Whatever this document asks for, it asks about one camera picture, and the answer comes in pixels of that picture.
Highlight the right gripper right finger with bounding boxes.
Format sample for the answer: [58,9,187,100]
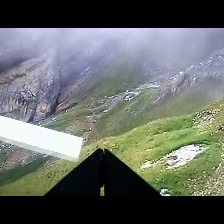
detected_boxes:
[103,148,161,197]

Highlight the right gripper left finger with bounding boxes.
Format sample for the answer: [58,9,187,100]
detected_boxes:
[44,148,105,197]

